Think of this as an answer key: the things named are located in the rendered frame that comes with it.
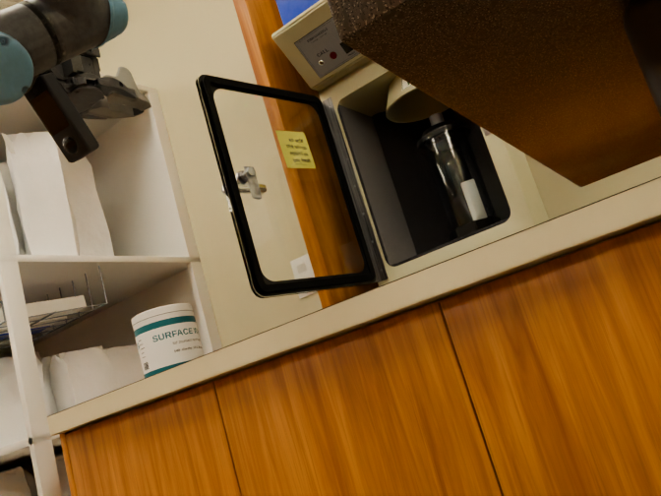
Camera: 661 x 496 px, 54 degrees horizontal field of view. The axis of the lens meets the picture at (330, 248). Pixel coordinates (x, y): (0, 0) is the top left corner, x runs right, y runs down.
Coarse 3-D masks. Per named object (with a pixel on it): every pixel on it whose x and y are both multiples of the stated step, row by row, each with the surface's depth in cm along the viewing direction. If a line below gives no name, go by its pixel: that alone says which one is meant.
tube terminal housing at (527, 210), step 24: (360, 72) 128; (384, 72) 126; (336, 96) 132; (360, 96) 133; (384, 96) 136; (504, 144) 112; (504, 168) 112; (528, 168) 119; (528, 192) 113; (528, 216) 109; (480, 240) 114; (384, 264) 125; (408, 264) 122; (432, 264) 119
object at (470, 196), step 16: (464, 128) 126; (432, 144) 126; (448, 144) 125; (464, 144) 125; (432, 160) 127; (448, 160) 124; (464, 160) 124; (432, 176) 128; (448, 176) 124; (464, 176) 123; (480, 176) 125; (448, 192) 124; (464, 192) 123; (480, 192) 123; (448, 208) 125; (464, 208) 122; (480, 208) 122
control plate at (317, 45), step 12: (324, 24) 122; (312, 36) 125; (324, 36) 124; (336, 36) 124; (300, 48) 127; (312, 48) 126; (324, 48) 126; (336, 48) 125; (312, 60) 128; (324, 60) 127; (336, 60) 127; (348, 60) 126; (324, 72) 129
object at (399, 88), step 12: (396, 84) 127; (408, 84) 125; (396, 96) 126; (408, 96) 138; (420, 96) 138; (396, 108) 136; (408, 108) 138; (420, 108) 139; (432, 108) 139; (444, 108) 138; (396, 120) 136; (408, 120) 138
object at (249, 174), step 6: (246, 168) 107; (252, 168) 108; (240, 174) 108; (246, 174) 107; (252, 174) 107; (246, 180) 108; (252, 180) 107; (252, 186) 107; (258, 186) 108; (252, 192) 106; (258, 192) 107; (258, 198) 107
